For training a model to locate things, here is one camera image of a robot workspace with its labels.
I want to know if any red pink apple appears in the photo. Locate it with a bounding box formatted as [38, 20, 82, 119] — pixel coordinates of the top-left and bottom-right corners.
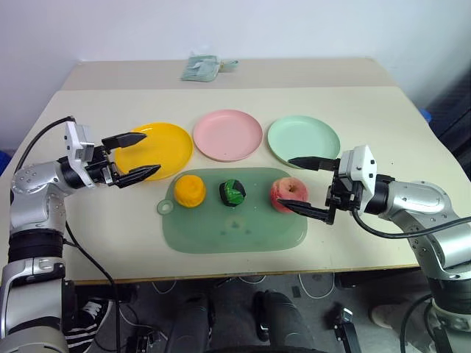
[270, 176, 310, 214]

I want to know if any white floor cable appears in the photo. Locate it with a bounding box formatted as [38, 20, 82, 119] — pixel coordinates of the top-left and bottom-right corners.
[297, 272, 336, 299]

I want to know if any black white striped shoe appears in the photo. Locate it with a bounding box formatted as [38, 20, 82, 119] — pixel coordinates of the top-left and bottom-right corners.
[63, 298, 114, 350]

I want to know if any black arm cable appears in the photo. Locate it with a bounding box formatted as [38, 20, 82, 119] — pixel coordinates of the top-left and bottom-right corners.
[351, 207, 471, 353]
[14, 115, 122, 353]

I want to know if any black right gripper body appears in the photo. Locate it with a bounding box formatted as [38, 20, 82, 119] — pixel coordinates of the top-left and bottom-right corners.
[325, 175, 362, 213]

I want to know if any yellow plate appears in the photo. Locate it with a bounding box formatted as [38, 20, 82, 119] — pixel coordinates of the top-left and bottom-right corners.
[114, 121, 194, 182]

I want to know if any green translucent cutting board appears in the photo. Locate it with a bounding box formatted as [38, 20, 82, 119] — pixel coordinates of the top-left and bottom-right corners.
[157, 167, 309, 254]

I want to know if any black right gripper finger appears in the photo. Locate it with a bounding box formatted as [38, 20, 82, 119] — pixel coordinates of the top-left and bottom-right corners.
[276, 199, 337, 226]
[287, 156, 341, 172]

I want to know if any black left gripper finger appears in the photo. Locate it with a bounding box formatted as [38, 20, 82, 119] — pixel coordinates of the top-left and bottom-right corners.
[113, 164, 162, 190]
[101, 132, 148, 150]

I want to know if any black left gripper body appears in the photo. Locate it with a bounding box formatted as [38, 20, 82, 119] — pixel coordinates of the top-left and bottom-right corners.
[85, 145, 121, 188]

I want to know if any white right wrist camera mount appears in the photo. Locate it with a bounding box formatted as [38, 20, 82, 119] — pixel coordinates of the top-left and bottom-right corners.
[337, 144, 378, 195]

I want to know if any pink plate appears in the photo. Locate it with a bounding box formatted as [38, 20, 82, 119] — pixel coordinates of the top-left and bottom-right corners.
[193, 108, 263, 163]

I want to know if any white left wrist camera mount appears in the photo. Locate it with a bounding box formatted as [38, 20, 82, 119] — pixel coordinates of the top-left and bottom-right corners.
[63, 120, 96, 185]

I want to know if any green and black ball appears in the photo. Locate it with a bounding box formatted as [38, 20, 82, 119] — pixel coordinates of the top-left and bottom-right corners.
[219, 179, 247, 208]

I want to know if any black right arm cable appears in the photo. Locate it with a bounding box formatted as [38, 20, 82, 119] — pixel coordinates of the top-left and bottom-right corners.
[351, 207, 471, 353]

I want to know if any light pink shoe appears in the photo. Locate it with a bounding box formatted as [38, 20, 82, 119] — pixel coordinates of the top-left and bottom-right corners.
[369, 303, 409, 329]

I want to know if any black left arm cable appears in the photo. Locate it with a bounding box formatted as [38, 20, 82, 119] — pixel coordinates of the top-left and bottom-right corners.
[14, 115, 122, 353]

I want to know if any orange yellow fruit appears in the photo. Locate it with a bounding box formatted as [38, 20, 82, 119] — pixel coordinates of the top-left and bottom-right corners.
[173, 174, 205, 208]

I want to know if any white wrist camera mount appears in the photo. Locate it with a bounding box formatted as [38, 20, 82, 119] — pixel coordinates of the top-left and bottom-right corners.
[63, 120, 96, 185]
[337, 144, 378, 195]

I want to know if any green folded cloth pouch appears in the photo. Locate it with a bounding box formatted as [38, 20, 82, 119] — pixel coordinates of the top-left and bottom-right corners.
[180, 53, 239, 82]

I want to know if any green plate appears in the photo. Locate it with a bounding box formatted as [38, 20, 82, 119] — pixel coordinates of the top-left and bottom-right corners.
[266, 115, 341, 170]

